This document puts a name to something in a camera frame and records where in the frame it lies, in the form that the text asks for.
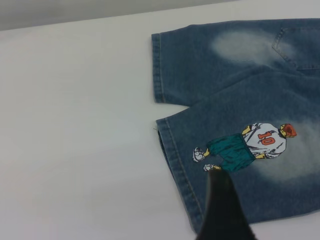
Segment blue denim shorts with print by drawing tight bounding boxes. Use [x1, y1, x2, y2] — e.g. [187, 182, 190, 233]
[150, 17, 320, 233]

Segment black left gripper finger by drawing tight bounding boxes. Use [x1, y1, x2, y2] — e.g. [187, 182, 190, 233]
[193, 169, 260, 240]

